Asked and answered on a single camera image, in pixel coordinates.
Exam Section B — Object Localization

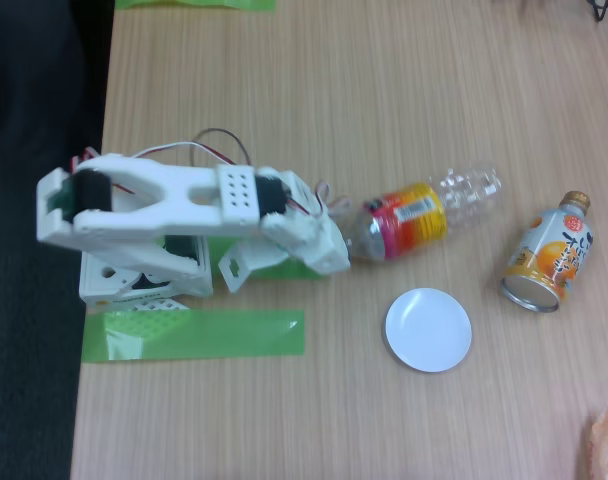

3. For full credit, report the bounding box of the small white round plate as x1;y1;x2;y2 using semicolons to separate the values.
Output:
384;287;473;374

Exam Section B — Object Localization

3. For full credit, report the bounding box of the long green tape strip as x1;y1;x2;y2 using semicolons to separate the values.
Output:
81;308;306;364

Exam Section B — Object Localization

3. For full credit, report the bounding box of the green plastic sheet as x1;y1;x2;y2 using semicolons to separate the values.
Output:
114;0;276;12

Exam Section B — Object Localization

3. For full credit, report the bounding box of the clear plastic bottle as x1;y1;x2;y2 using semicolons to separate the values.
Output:
344;160;504;264

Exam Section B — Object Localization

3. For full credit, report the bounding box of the orange juice bottle can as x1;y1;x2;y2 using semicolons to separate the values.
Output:
500;189;598;314

